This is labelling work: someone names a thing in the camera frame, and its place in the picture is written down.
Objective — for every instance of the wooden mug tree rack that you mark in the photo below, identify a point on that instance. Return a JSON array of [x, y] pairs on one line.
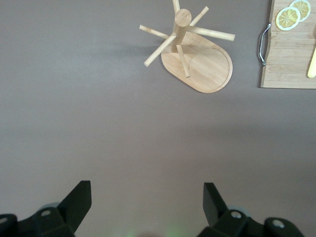
[[205, 71]]

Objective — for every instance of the lemon slice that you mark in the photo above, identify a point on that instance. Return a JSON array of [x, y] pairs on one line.
[[303, 7], [287, 18]]

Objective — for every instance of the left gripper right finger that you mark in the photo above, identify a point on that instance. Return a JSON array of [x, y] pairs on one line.
[[217, 212]]

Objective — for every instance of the bamboo cutting board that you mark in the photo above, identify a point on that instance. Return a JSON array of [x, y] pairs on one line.
[[288, 54]]

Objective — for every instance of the yellow plastic fork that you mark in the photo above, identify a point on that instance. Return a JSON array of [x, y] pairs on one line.
[[311, 66]]

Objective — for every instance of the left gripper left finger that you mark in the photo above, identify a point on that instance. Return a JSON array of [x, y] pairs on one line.
[[71, 209]]

